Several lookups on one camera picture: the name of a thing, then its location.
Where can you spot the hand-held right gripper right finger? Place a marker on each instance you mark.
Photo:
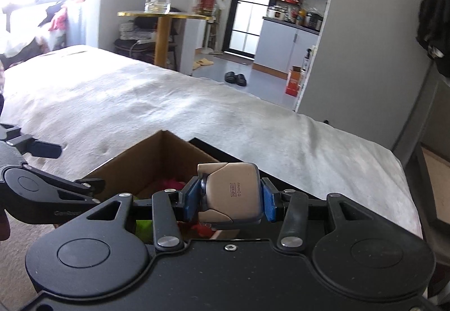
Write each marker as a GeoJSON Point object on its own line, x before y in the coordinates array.
{"type": "Point", "coordinates": [270, 204]}

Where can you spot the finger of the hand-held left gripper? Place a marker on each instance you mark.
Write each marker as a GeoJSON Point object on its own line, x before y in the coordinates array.
{"type": "Point", "coordinates": [88, 185]}
{"type": "Point", "coordinates": [45, 149]}

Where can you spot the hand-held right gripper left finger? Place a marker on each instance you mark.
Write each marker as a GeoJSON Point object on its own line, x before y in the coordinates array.
{"type": "Point", "coordinates": [192, 204]}

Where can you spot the beige blocky toy figure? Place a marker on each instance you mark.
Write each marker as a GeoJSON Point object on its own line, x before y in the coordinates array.
{"type": "Point", "coordinates": [232, 191]}

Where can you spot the green plastic cube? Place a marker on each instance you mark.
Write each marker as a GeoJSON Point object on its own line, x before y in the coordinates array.
{"type": "Point", "coordinates": [144, 227]}

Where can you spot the brown cardboard box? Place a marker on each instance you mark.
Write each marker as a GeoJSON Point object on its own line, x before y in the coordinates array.
{"type": "Point", "coordinates": [140, 163]}

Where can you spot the orange cardboard box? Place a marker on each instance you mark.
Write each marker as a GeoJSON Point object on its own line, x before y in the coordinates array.
{"type": "Point", "coordinates": [294, 82]}

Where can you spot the black slipper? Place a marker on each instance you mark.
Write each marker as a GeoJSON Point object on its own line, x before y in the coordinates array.
{"type": "Point", "coordinates": [230, 76]}
{"type": "Point", "coordinates": [241, 79]}

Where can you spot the pile of clothes and plush toys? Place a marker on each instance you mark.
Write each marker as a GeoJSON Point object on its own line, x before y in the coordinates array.
{"type": "Point", "coordinates": [45, 21]}

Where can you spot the pair of yellow slippers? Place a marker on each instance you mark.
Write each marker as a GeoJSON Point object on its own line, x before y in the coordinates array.
{"type": "Point", "coordinates": [202, 63]}

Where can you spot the clutter under side table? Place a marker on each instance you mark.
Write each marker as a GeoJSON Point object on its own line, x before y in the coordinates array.
{"type": "Point", "coordinates": [137, 37]}

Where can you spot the dark spray bottle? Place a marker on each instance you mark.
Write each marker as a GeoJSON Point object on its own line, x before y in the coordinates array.
{"type": "Point", "coordinates": [307, 60]}

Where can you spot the white kitchen cabinet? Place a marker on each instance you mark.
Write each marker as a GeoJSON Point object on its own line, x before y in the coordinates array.
{"type": "Point", "coordinates": [281, 47]}

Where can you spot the round gold side table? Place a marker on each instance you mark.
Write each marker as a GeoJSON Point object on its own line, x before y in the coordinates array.
{"type": "Point", "coordinates": [163, 21]}

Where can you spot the black framed glass door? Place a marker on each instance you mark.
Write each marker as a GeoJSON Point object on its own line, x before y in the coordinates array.
{"type": "Point", "coordinates": [246, 9]}

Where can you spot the red canister in plastic bag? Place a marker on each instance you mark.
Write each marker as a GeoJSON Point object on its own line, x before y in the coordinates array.
{"type": "Point", "coordinates": [207, 2]}

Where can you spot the black hanging bag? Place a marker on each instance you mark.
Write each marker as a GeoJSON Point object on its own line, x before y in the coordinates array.
{"type": "Point", "coordinates": [434, 16]}

